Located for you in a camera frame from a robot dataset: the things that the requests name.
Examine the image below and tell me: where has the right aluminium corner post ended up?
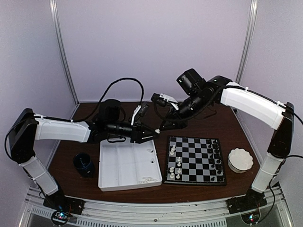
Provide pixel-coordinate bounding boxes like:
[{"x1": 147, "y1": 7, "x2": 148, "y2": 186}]
[{"x1": 235, "y1": 0, "x2": 258, "y2": 84}]

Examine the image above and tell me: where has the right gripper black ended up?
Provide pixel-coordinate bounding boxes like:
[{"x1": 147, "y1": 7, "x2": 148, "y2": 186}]
[{"x1": 159, "y1": 90, "x2": 211, "y2": 131}]

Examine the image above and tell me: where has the left aluminium corner post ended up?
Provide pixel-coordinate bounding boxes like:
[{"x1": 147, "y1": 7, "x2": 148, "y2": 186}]
[{"x1": 49, "y1": 0, "x2": 79, "y2": 105}]

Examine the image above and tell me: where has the aluminium front rail frame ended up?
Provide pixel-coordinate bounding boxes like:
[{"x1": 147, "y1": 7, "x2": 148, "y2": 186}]
[{"x1": 17, "y1": 186, "x2": 295, "y2": 227}]

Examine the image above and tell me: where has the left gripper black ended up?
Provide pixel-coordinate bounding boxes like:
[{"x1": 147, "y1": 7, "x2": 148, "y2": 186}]
[{"x1": 107, "y1": 119, "x2": 160, "y2": 144}]

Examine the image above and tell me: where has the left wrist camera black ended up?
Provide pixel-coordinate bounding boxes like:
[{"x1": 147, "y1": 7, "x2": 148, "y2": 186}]
[{"x1": 97, "y1": 99, "x2": 122, "y2": 123}]

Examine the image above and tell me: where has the white scalloped bowl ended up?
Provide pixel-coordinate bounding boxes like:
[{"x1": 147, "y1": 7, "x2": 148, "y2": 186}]
[{"x1": 228, "y1": 148, "x2": 254, "y2": 174}]

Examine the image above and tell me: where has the white piece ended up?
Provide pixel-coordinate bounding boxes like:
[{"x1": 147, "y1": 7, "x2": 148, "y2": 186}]
[{"x1": 169, "y1": 145, "x2": 176, "y2": 155}]

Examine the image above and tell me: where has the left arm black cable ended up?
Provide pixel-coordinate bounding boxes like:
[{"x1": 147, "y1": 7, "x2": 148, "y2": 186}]
[{"x1": 94, "y1": 77, "x2": 145, "y2": 114}]

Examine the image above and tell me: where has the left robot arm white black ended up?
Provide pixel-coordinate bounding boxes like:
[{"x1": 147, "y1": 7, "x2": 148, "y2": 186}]
[{"x1": 4, "y1": 108, "x2": 160, "y2": 210}]

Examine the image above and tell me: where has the dark blue mug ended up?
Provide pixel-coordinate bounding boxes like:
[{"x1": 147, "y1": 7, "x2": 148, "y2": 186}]
[{"x1": 72, "y1": 153, "x2": 95, "y2": 178}]

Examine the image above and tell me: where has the white plastic compartment tray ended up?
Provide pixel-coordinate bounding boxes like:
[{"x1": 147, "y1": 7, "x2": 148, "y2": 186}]
[{"x1": 98, "y1": 139, "x2": 162, "y2": 192}]

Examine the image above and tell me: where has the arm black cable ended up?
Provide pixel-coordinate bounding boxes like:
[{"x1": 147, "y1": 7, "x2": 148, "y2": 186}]
[
  {"x1": 151, "y1": 93, "x2": 173, "y2": 123},
  {"x1": 94, "y1": 77, "x2": 145, "y2": 114}
]

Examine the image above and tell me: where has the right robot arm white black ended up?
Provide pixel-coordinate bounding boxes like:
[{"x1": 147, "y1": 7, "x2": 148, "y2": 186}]
[{"x1": 160, "y1": 74, "x2": 294, "y2": 209}]

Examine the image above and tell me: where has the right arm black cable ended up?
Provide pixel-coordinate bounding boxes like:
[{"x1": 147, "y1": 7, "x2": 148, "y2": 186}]
[{"x1": 151, "y1": 93, "x2": 173, "y2": 123}]

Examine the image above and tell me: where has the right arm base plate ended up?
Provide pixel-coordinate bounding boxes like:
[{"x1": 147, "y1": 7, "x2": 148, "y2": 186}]
[{"x1": 226, "y1": 195, "x2": 267, "y2": 214}]

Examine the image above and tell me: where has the black white chess board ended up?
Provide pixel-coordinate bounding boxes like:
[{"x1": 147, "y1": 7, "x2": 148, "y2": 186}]
[{"x1": 163, "y1": 136, "x2": 227, "y2": 186}]

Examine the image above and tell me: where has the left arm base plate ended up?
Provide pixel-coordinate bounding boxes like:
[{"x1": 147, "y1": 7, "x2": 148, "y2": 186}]
[{"x1": 43, "y1": 191, "x2": 85, "y2": 215}]

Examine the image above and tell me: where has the aluminium corner post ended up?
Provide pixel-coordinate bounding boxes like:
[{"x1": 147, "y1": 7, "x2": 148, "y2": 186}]
[
  {"x1": 235, "y1": 0, "x2": 258, "y2": 84},
  {"x1": 49, "y1": 0, "x2": 79, "y2": 105}
]

